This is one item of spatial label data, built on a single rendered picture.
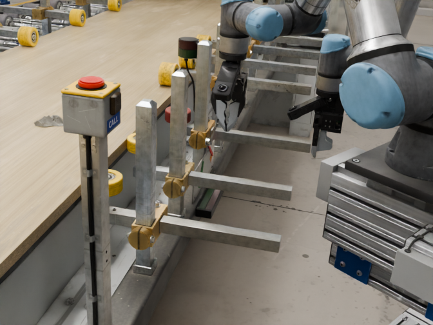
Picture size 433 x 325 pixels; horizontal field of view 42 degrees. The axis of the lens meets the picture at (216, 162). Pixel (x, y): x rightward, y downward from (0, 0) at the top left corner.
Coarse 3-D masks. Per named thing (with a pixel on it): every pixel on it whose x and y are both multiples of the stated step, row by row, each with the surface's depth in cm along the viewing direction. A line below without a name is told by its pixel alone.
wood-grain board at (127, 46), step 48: (144, 0) 361; (192, 0) 373; (48, 48) 235; (96, 48) 239; (144, 48) 244; (0, 96) 177; (48, 96) 179; (144, 96) 185; (0, 144) 143; (48, 144) 145; (0, 192) 121; (48, 192) 122; (0, 240) 104
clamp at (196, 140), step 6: (210, 120) 177; (210, 126) 172; (192, 132) 168; (198, 132) 167; (204, 132) 167; (210, 132) 172; (192, 138) 167; (198, 138) 166; (204, 138) 166; (192, 144) 167; (198, 144) 167; (204, 144) 167
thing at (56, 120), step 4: (44, 116) 158; (48, 116) 158; (52, 116) 160; (56, 116) 160; (40, 120) 157; (44, 120) 157; (48, 120) 158; (52, 120) 158; (56, 120) 157; (60, 120) 158; (36, 124) 156; (40, 124) 156; (44, 124) 155; (48, 124) 156; (52, 124) 157; (56, 124) 157; (60, 124) 157
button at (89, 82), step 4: (88, 76) 88; (92, 76) 88; (80, 80) 86; (84, 80) 86; (88, 80) 86; (92, 80) 86; (96, 80) 87; (100, 80) 87; (80, 84) 86; (84, 84) 85; (88, 84) 85; (92, 84) 85; (96, 84) 86; (100, 84) 86; (88, 88) 86; (92, 88) 86
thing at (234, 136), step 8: (192, 128) 173; (216, 128) 173; (216, 136) 172; (224, 136) 172; (232, 136) 171; (240, 136) 171; (248, 136) 170; (256, 136) 170; (264, 136) 170; (272, 136) 170; (280, 136) 171; (256, 144) 170; (264, 144) 170; (272, 144) 169; (280, 144) 169; (288, 144) 168; (296, 144) 168; (304, 144) 167
